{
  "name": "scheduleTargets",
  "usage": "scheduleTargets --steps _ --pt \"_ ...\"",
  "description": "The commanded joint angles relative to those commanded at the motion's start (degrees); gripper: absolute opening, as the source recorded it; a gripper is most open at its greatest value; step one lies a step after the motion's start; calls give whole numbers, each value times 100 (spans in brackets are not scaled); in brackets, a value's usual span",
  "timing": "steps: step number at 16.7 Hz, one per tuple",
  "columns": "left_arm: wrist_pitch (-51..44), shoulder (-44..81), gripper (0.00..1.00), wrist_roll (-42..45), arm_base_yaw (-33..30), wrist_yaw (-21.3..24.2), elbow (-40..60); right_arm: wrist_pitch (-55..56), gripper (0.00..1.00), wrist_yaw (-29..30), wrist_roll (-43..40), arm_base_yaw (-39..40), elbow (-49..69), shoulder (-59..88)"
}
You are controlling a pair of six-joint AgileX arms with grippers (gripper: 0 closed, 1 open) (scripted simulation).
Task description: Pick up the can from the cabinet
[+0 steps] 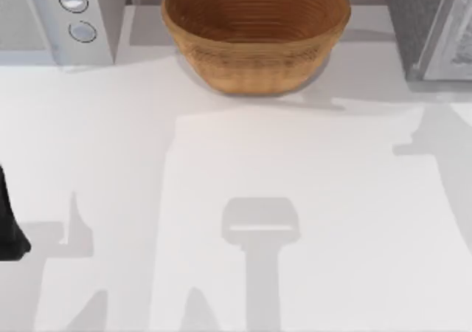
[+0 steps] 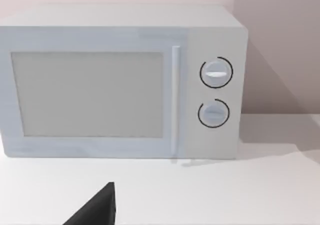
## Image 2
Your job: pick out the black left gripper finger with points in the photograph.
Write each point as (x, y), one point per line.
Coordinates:
(101, 207)

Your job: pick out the pale microwave door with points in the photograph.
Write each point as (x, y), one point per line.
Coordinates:
(87, 92)

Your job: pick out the pale microwave oven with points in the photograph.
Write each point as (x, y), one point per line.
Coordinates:
(212, 145)

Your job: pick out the pale microwave knob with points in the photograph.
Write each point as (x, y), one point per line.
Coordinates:
(216, 72)
(214, 113)

